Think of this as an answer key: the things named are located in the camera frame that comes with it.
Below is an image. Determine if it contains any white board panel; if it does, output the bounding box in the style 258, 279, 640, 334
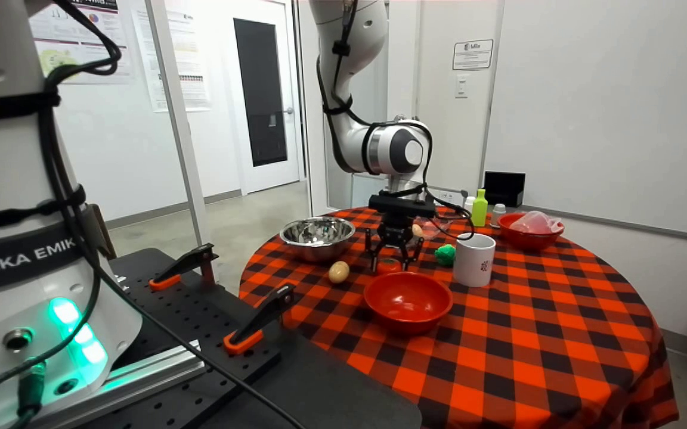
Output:
484, 0, 687, 242

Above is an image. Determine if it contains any green squeeze bottle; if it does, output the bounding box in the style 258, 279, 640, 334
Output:
471, 185, 492, 230

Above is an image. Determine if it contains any white mug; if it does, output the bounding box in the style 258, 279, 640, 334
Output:
450, 230, 499, 289

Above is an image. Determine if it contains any pink plush item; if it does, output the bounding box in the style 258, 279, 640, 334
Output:
509, 210, 566, 235

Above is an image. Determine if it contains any white door with dark window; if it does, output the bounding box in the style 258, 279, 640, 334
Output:
213, 0, 305, 198

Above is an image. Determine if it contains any red bowl with pink item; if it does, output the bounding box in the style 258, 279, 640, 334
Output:
496, 212, 567, 255

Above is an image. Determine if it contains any stainless steel bowl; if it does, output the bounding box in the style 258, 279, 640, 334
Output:
276, 215, 357, 264

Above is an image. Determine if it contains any beige egg toy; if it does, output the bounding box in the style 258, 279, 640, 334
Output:
326, 259, 353, 286

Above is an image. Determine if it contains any black orange spring clamp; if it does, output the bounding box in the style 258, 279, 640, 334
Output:
221, 281, 298, 356
147, 242, 220, 294

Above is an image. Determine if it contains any black perforated mounting board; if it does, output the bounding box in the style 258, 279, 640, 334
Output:
78, 244, 425, 429

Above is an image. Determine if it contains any green plush toy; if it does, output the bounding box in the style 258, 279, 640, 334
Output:
431, 242, 458, 267

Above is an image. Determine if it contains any empty red bowl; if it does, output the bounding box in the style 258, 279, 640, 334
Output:
363, 268, 456, 335

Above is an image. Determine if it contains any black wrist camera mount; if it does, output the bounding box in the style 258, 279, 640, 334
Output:
367, 193, 440, 217

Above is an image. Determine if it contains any white door sign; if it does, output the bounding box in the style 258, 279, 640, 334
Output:
450, 36, 496, 73

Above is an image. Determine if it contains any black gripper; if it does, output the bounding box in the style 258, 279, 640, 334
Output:
366, 210, 425, 273

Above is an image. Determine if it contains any wall poster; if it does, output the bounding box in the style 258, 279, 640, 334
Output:
29, 0, 136, 86

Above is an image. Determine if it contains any green cable plug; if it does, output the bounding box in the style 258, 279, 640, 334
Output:
17, 359, 48, 420

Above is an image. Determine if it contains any red black checkered tablecloth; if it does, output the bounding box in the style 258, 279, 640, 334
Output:
236, 203, 683, 429

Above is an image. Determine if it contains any paper notice sheet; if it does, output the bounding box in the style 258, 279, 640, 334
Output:
162, 0, 213, 111

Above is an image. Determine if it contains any grey metal frame post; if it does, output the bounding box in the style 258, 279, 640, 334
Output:
146, 0, 213, 248

